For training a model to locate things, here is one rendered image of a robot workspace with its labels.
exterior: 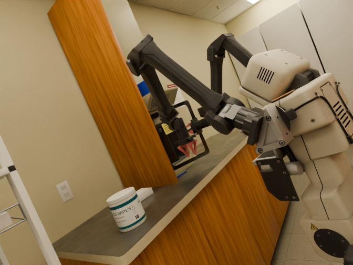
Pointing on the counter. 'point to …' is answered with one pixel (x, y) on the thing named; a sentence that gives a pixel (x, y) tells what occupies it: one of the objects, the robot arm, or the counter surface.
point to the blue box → (143, 88)
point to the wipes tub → (126, 209)
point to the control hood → (166, 94)
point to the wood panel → (111, 93)
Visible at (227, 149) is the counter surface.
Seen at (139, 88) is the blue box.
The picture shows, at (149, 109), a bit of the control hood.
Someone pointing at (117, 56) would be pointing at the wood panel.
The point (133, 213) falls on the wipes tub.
